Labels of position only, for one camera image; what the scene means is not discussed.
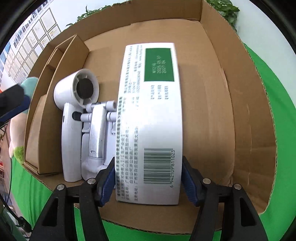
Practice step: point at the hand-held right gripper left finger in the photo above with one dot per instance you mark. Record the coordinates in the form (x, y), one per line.
(106, 185)

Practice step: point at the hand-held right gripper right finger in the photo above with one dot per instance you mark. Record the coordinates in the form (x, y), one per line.
(189, 185)

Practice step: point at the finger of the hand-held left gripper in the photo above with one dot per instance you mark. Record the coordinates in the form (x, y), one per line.
(11, 99)

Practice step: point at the teal and white plush toy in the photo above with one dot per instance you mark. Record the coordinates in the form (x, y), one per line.
(17, 134)

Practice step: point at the white handheld fan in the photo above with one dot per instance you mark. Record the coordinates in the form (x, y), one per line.
(70, 143)

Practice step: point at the white silver folding stand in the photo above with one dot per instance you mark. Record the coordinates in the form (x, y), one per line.
(97, 129)

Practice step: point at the brown cardboard box with divider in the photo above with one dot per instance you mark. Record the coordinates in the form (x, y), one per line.
(208, 115)

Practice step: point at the white box with green label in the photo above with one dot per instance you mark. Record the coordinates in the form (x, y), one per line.
(157, 120)

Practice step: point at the bushy potted green plant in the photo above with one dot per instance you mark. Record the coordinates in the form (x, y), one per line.
(87, 14)

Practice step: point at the green plant in brown pot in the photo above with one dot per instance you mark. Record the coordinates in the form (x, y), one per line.
(227, 11)

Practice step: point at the wall of framed certificates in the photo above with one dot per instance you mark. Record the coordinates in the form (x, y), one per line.
(34, 27)

